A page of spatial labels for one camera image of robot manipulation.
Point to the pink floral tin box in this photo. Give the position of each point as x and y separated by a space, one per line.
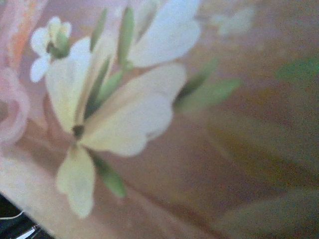
174 149

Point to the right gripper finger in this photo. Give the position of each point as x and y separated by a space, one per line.
12 224

